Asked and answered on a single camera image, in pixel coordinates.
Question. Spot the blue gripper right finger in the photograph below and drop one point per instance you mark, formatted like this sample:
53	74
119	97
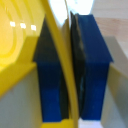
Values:
93	66

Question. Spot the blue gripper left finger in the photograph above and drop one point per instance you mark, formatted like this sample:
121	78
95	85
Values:
50	80

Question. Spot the yellow bowl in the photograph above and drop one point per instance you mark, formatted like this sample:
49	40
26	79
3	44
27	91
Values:
20	36

